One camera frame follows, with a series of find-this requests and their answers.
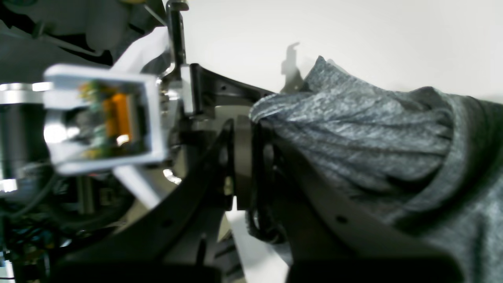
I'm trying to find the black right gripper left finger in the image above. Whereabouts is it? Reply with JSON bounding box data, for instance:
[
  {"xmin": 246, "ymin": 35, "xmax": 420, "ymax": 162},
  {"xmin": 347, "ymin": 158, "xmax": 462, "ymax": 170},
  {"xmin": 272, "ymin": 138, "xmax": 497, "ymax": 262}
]
[{"xmin": 51, "ymin": 116, "xmax": 251, "ymax": 283}]

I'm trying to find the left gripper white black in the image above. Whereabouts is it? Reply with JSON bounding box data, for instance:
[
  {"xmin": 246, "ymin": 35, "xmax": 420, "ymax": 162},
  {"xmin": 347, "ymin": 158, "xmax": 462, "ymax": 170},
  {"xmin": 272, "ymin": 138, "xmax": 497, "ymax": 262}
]
[{"xmin": 110, "ymin": 0, "xmax": 275, "ymax": 209}]

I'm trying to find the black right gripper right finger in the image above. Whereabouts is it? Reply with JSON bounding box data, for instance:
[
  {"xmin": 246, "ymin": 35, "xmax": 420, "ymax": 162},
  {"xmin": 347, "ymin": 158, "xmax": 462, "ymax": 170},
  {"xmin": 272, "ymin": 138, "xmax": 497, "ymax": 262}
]
[{"xmin": 251, "ymin": 122, "xmax": 464, "ymax": 283}]

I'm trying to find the grey long-sleeve T-shirt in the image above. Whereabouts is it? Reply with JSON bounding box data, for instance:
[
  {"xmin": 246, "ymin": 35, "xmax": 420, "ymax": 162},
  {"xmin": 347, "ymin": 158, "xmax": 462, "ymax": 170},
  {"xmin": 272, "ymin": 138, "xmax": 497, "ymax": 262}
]
[{"xmin": 249, "ymin": 56, "xmax": 503, "ymax": 283}]

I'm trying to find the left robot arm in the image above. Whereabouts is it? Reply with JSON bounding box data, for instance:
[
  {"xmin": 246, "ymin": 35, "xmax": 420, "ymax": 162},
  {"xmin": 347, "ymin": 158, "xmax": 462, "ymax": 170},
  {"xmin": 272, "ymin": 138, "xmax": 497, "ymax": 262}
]
[{"xmin": 1, "ymin": 0, "xmax": 269, "ymax": 283}]

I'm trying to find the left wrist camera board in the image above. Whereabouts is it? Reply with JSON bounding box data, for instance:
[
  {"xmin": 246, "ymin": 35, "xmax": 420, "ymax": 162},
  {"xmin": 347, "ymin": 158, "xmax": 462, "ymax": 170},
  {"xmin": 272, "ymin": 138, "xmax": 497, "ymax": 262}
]
[{"xmin": 43, "ymin": 64, "xmax": 168, "ymax": 175}]

